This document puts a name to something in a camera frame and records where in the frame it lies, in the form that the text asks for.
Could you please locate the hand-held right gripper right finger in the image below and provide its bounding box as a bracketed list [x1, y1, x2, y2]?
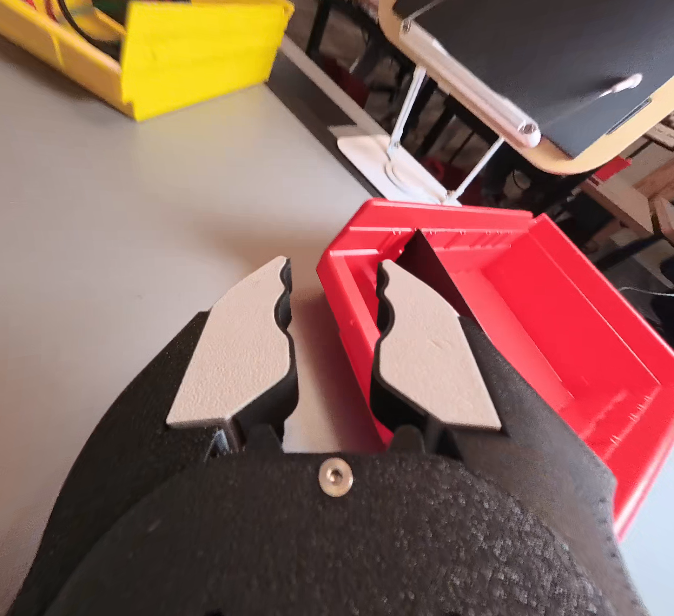
[370, 259, 502, 433]

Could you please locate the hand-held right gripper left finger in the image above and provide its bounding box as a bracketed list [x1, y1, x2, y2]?
[166, 255, 300, 430]

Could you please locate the red plastic bin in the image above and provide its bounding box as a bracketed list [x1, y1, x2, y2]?
[316, 199, 674, 540]

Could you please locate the yellow plastic bin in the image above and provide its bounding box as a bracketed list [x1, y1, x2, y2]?
[0, 0, 295, 122]

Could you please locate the black divider card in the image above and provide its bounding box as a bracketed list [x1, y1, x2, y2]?
[395, 229, 475, 318]

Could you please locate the white board stand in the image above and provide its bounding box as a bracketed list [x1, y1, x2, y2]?
[337, 0, 646, 206]

